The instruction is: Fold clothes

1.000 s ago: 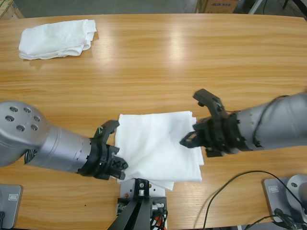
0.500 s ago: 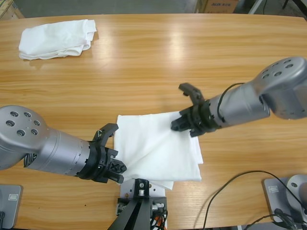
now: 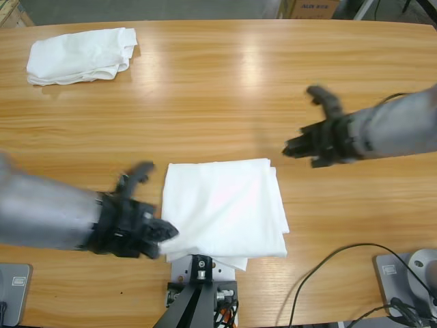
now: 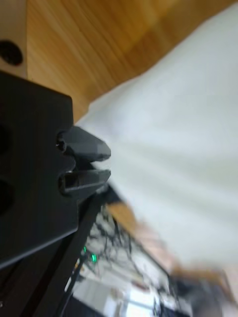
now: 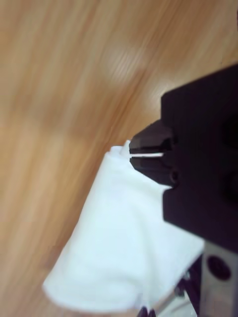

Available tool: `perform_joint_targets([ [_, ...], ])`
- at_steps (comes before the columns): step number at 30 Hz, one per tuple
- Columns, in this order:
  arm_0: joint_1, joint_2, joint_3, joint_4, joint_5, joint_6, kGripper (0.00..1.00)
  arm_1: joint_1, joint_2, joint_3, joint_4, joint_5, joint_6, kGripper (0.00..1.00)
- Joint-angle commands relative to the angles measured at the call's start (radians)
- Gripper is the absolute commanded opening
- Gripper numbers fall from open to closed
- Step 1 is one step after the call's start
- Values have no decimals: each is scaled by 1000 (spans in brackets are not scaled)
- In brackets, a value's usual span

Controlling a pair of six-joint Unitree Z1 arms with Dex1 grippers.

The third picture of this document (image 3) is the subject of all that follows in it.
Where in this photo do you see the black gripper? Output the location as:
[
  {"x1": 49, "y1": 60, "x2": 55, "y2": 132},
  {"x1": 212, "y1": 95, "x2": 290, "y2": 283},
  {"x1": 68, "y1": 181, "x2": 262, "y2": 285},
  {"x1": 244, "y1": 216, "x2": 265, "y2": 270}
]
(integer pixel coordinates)
[
  {"x1": 281, "y1": 115, "x2": 368, "y2": 169},
  {"x1": 80, "y1": 191, "x2": 180, "y2": 260}
]

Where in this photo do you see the white Unitree print t-shirt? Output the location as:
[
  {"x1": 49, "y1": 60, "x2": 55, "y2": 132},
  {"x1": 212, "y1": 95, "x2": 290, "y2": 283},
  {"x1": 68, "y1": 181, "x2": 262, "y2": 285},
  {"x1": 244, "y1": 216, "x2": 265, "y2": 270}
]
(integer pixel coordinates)
[{"x1": 159, "y1": 158, "x2": 290, "y2": 273}]

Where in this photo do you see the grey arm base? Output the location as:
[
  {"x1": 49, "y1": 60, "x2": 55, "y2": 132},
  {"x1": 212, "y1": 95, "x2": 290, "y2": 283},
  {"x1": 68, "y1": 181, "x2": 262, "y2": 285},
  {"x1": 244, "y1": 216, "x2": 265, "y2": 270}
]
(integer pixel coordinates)
[
  {"x1": 0, "y1": 262, "x2": 33, "y2": 327},
  {"x1": 371, "y1": 248, "x2": 437, "y2": 318}
]

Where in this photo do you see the cardboard box with AUX print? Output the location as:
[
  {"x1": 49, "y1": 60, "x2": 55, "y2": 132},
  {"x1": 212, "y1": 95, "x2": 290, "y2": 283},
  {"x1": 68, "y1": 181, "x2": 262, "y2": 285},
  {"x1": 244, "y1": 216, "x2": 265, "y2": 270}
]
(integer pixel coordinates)
[{"x1": 290, "y1": 0, "x2": 341, "y2": 20}]

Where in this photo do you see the wooden crate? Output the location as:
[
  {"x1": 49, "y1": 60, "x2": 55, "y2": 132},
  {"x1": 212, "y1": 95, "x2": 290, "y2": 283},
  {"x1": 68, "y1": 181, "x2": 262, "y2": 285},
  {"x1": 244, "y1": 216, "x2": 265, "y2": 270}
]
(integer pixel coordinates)
[{"x1": 0, "y1": 0, "x2": 35, "y2": 28}]

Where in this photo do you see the white mount block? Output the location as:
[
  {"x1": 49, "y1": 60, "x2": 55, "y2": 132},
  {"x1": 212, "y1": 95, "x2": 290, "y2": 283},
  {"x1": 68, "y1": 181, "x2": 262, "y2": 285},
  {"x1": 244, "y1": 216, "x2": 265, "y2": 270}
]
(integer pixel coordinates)
[{"x1": 169, "y1": 254, "x2": 237, "y2": 284}]

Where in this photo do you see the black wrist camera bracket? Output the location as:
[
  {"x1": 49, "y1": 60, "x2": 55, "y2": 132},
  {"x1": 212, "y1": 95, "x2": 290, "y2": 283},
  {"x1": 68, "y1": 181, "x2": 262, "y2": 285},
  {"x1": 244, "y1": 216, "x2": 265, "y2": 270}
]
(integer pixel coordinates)
[
  {"x1": 305, "y1": 85, "x2": 346, "y2": 120},
  {"x1": 114, "y1": 161, "x2": 156, "y2": 201}
]

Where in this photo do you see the black bracket with connectors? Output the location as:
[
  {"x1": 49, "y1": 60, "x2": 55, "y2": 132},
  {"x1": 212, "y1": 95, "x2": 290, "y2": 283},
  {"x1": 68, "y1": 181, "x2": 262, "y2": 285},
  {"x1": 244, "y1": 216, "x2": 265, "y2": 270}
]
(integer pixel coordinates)
[{"x1": 166, "y1": 279, "x2": 240, "y2": 328}]

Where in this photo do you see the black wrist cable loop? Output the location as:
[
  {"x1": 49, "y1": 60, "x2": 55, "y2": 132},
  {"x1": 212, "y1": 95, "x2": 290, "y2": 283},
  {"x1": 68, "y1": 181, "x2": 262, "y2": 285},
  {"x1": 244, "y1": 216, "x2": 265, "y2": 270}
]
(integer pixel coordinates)
[{"x1": 380, "y1": 92, "x2": 410, "y2": 103}]

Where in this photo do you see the long thin black cable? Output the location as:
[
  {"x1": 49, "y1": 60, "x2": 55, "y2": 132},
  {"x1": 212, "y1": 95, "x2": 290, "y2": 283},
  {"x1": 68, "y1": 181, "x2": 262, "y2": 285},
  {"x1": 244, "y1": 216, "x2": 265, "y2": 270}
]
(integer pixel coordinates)
[{"x1": 290, "y1": 243, "x2": 407, "y2": 327}]

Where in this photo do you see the white metal frame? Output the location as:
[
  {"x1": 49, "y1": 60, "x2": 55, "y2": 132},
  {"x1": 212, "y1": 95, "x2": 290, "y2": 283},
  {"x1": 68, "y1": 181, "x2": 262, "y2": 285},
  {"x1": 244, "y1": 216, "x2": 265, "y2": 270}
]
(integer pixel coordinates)
[{"x1": 353, "y1": 0, "x2": 383, "y2": 21}]

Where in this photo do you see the black base plug cable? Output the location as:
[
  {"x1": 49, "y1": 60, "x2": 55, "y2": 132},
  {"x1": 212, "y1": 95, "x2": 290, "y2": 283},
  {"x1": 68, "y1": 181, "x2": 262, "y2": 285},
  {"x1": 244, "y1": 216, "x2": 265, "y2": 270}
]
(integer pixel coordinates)
[{"x1": 348, "y1": 297, "x2": 437, "y2": 328}]

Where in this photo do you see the black metal frame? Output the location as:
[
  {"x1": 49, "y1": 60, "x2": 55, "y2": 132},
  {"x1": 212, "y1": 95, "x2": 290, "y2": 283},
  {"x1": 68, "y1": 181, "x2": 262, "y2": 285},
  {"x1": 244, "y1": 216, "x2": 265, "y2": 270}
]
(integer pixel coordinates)
[{"x1": 401, "y1": 0, "x2": 437, "y2": 27}]

